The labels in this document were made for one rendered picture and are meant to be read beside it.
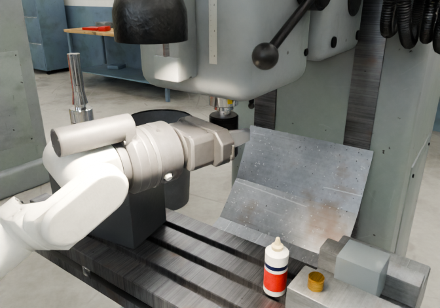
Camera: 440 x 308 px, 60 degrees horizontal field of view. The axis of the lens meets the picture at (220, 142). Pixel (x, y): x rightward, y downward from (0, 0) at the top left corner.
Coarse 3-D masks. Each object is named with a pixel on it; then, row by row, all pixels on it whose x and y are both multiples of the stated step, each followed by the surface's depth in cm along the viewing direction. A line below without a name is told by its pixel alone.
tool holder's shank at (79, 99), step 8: (72, 56) 76; (72, 64) 76; (80, 64) 77; (72, 72) 77; (80, 72) 77; (72, 80) 77; (80, 80) 78; (72, 88) 78; (80, 88) 78; (72, 96) 79; (80, 96) 78; (80, 104) 79
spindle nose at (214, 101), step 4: (212, 96) 58; (212, 100) 59; (216, 100) 58; (220, 100) 58; (224, 100) 58; (232, 100) 58; (212, 104) 59; (216, 104) 58; (220, 104) 58; (224, 104) 58; (228, 104) 58; (232, 104) 59; (236, 104) 59
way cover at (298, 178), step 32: (256, 128) 102; (256, 160) 101; (288, 160) 96; (320, 160) 92; (352, 160) 88; (256, 192) 99; (288, 192) 95; (320, 192) 91; (352, 192) 87; (224, 224) 97; (256, 224) 95; (288, 224) 91; (320, 224) 88; (352, 224) 85
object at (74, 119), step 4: (92, 112) 81; (72, 116) 79; (76, 116) 79; (80, 116) 79; (84, 116) 79; (88, 116) 80; (92, 116) 81; (72, 120) 80; (76, 120) 79; (80, 120) 79; (84, 120) 79; (88, 120) 80; (92, 120) 81; (72, 124) 80
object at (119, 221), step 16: (128, 192) 74; (144, 192) 79; (160, 192) 84; (128, 208) 75; (144, 208) 80; (160, 208) 85; (112, 224) 79; (128, 224) 77; (144, 224) 81; (160, 224) 86; (112, 240) 81; (128, 240) 78; (144, 240) 82
